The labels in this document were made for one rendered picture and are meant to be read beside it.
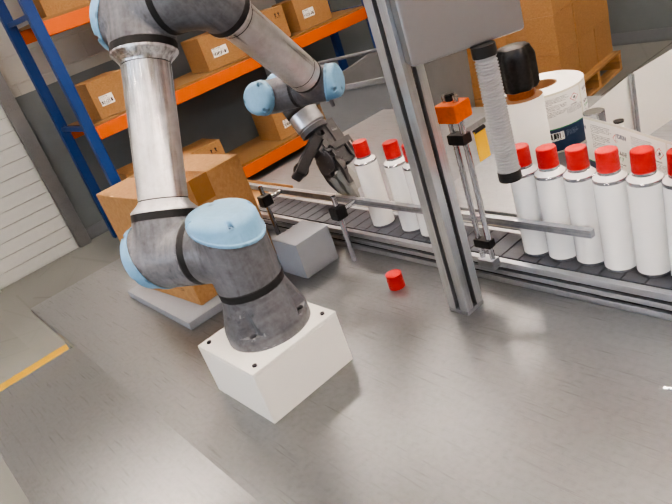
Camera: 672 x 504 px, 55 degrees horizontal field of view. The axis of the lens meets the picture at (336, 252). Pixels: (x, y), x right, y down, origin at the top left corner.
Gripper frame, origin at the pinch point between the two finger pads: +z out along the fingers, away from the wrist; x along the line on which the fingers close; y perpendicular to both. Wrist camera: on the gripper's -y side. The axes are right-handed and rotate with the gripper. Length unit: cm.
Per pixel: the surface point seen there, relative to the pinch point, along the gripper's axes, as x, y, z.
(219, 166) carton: 4.5, -21.7, -23.5
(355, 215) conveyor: 6.0, 1.6, 2.8
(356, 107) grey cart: 147, 132, -54
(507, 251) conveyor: -35.1, -1.8, 26.5
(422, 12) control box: -64, -15, -11
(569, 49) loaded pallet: 145, 304, -19
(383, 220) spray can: -6.7, -1.2, 8.0
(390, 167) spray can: -21.0, -1.8, 0.1
